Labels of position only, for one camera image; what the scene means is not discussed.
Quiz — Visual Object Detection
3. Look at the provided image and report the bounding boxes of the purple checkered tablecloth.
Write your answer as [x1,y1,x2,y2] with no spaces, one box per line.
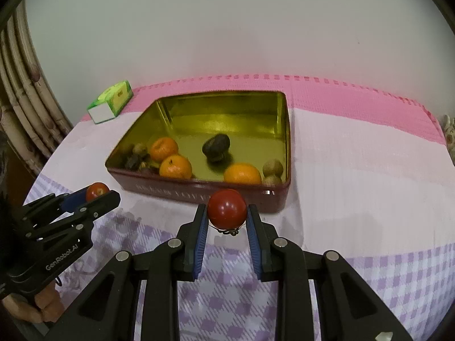
[23,107,455,341]

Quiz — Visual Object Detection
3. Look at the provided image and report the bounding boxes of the pale patterned object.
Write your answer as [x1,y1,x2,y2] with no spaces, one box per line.
[442,114,455,146]

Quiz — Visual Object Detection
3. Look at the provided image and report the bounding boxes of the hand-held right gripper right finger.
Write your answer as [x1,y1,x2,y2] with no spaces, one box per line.
[246,204,415,341]

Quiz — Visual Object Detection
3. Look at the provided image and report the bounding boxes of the dark red tin box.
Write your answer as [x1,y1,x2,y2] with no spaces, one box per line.
[105,91,292,214]

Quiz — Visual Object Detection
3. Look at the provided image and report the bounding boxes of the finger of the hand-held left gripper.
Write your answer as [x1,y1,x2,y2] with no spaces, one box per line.
[25,189,121,246]
[22,191,89,231]

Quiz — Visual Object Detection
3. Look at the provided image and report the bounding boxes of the large orange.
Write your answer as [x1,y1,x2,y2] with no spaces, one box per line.
[223,163,262,185]

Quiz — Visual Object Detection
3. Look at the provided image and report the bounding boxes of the person's left hand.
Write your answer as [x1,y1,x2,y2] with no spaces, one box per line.
[2,284,65,324]

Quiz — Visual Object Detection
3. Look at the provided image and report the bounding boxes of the pink mat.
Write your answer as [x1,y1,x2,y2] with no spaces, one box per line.
[80,73,447,146]

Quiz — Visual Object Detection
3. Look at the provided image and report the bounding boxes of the small orange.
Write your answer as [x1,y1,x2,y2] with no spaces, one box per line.
[149,137,179,162]
[159,154,193,180]

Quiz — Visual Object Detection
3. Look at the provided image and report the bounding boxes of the green white tissue box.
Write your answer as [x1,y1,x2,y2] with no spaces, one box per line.
[87,81,134,125]

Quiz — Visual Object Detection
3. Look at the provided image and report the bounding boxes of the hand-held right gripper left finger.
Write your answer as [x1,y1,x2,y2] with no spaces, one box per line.
[62,204,210,341]

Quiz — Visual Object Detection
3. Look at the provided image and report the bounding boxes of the red tomato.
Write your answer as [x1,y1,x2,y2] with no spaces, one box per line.
[207,189,247,236]
[86,182,111,202]

